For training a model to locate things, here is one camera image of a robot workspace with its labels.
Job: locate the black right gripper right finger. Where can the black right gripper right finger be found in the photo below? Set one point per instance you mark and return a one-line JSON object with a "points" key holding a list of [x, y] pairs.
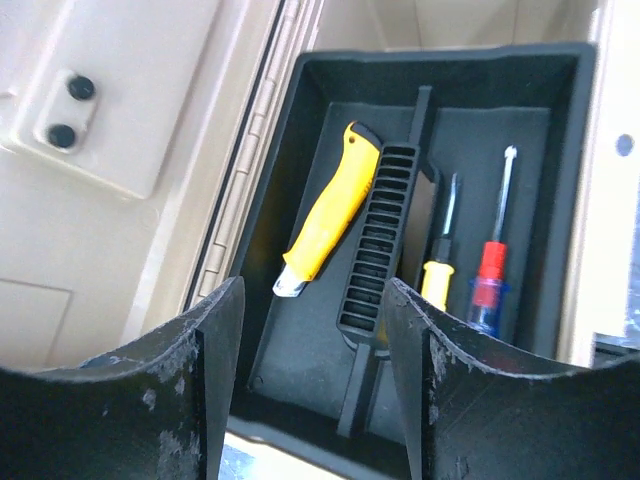
{"points": [[474, 407]]}

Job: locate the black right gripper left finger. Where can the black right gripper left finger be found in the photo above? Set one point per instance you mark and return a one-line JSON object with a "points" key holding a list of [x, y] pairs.
{"points": [[155, 408]]}

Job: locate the blue red handle screwdriver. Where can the blue red handle screwdriver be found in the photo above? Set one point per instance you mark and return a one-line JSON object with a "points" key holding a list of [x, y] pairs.
{"points": [[488, 287]]}

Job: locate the yellow handle screwdriver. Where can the yellow handle screwdriver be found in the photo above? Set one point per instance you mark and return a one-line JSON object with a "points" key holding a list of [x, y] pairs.
{"points": [[438, 270]]}

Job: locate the black tool tray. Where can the black tool tray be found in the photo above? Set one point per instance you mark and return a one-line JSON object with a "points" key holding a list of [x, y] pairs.
{"points": [[447, 115]]}

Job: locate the tan plastic tool box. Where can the tan plastic tool box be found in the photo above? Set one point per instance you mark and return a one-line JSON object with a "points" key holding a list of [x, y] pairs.
{"points": [[134, 135]]}

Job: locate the yellow black utility knife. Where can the yellow black utility knife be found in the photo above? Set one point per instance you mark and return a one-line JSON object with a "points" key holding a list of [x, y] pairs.
{"points": [[332, 211]]}

